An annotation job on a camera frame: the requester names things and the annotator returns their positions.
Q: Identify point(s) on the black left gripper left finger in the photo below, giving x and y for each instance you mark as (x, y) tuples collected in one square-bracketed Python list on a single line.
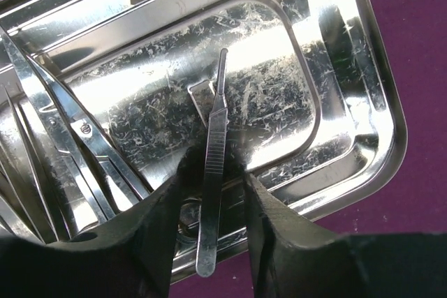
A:
[(129, 256)]

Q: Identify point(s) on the stainless steel instrument tray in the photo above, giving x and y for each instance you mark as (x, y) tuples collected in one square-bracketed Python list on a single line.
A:
[(312, 105)]

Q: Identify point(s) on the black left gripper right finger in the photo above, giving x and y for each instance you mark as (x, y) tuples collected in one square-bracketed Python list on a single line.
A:
[(291, 256)]

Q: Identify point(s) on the steel scalpel handle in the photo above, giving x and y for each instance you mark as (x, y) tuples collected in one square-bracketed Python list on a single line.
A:
[(215, 151)]

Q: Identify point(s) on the steel surgical scissors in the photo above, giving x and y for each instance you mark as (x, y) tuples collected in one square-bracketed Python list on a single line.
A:
[(100, 171)]

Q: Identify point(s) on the steel forceps with rings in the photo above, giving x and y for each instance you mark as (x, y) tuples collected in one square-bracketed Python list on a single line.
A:
[(32, 187)]

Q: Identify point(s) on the purple surgical cloth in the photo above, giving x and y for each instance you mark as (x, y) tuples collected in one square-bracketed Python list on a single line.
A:
[(414, 32)]

